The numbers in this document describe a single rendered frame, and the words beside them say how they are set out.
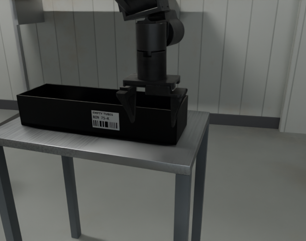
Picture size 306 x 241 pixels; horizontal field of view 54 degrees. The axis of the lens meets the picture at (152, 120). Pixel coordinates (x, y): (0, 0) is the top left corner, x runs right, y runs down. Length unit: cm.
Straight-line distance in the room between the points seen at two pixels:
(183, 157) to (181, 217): 18
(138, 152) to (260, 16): 238
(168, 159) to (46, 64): 288
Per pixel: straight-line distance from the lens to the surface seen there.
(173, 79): 58
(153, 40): 55
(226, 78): 312
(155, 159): 84
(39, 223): 197
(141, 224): 185
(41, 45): 358
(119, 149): 90
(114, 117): 96
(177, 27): 63
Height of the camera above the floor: 121
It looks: 22 degrees down
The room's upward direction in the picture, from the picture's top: straight up
